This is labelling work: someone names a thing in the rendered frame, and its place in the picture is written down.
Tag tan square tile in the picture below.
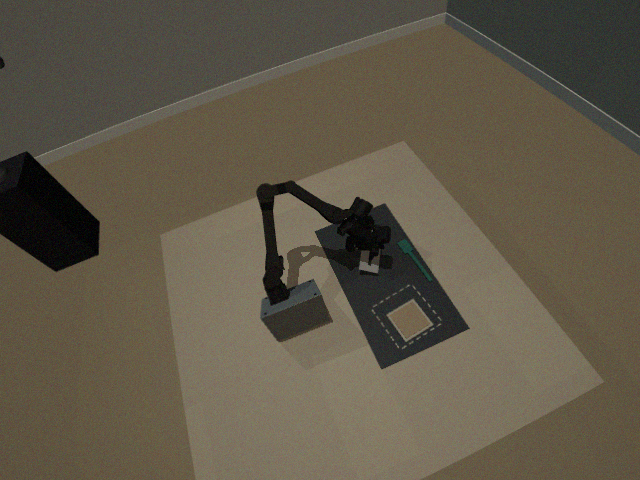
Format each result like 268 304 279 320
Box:
387 299 433 343

